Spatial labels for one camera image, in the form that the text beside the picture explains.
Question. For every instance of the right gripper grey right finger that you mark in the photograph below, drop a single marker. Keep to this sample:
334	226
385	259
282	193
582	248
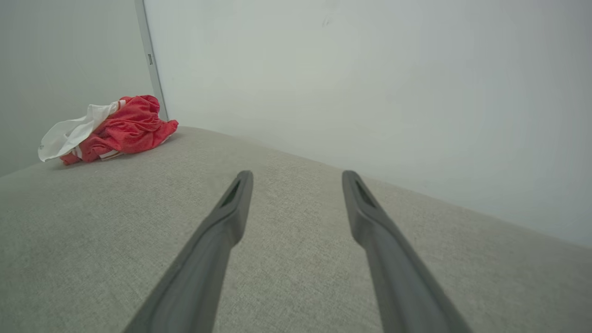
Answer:
397	277

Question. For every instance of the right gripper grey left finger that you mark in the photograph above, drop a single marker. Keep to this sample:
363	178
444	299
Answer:
203	259

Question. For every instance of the red and white jersey garment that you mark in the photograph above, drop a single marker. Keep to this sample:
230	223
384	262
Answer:
134	127

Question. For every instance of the grey wall trim strip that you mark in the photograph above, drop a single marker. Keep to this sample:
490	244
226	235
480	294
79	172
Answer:
148	46

